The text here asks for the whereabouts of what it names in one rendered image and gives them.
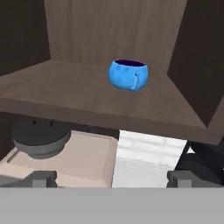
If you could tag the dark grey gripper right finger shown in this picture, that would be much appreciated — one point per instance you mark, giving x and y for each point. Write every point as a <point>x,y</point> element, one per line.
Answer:
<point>182,178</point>

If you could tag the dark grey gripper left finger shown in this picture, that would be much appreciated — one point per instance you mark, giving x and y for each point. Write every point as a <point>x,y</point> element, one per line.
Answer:
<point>40,178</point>

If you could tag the brown wooden cabinet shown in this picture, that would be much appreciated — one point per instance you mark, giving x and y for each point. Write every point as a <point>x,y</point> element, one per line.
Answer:
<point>110,58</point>

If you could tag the blue bowl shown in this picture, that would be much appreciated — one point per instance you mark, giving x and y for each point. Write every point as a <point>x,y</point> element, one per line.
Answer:
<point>128,74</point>

